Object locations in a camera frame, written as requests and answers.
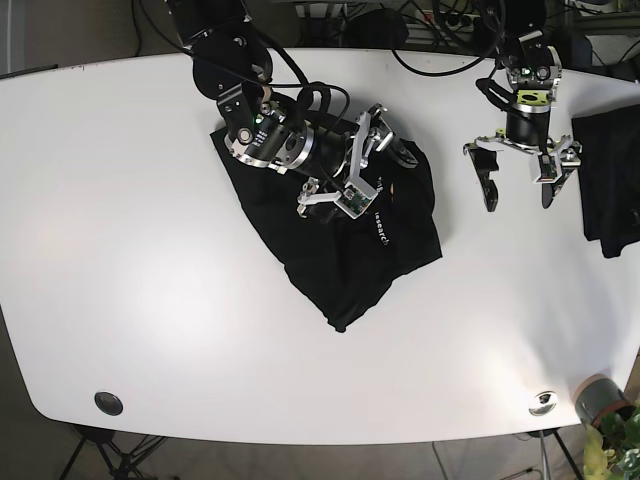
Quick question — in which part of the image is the silver table grommet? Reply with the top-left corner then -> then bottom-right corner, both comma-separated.
528,391 -> 558,417

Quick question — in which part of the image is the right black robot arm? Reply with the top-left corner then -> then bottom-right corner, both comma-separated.
167,1 -> 418,221

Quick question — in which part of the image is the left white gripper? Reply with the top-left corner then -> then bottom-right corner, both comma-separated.
463,112 -> 582,212

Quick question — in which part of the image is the grey plant pot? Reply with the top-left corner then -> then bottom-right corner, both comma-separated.
572,374 -> 635,428

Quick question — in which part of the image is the green potted plant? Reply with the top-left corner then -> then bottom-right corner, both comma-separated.
583,403 -> 639,480

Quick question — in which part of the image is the black table grommet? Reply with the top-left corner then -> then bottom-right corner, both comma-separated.
94,391 -> 124,416

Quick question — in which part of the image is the white power strip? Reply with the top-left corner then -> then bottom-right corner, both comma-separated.
421,10 -> 481,29

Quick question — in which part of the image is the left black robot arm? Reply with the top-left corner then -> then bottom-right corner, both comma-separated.
463,1 -> 582,212

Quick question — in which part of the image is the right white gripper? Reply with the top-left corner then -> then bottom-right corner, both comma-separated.
297,104 -> 418,220

